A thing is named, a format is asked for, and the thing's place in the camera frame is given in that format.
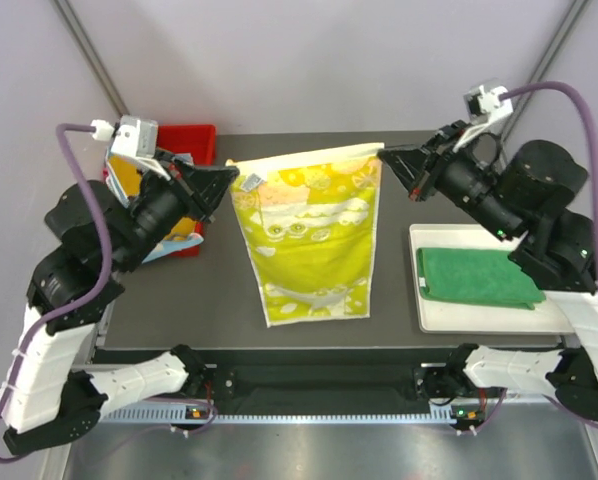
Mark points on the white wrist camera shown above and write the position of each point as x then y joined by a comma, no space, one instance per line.
487,106
132,139

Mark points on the green microfiber towel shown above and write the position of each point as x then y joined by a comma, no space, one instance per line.
479,277

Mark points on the left aluminium corner post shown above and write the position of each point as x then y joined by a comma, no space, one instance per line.
78,33

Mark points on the yellow green patterned towel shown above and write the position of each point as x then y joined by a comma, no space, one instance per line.
309,221

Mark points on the aluminium corner post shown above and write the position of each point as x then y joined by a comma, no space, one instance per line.
78,33
574,13

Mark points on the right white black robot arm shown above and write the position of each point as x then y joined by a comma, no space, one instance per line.
557,249

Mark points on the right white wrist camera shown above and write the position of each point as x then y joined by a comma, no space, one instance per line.
487,106

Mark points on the red plastic bin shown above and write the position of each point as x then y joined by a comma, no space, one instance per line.
199,141

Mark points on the blue patterned towel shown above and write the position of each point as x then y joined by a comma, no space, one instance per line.
164,248

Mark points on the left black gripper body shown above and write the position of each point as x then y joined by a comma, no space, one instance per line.
166,203

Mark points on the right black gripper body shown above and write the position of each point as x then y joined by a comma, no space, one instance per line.
454,173

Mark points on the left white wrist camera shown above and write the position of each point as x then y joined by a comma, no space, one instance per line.
132,139

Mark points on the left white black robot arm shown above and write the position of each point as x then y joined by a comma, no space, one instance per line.
44,402

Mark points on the aluminium frame rail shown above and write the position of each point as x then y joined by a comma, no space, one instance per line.
516,396

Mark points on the right aluminium corner post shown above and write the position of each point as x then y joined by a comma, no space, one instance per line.
574,13

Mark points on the white square tray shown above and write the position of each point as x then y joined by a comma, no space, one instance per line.
442,317

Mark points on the orange mustard towel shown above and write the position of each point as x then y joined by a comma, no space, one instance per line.
123,178

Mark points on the grey slotted cable duct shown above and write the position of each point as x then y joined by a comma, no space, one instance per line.
187,413

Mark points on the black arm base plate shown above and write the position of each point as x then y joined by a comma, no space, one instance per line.
324,381

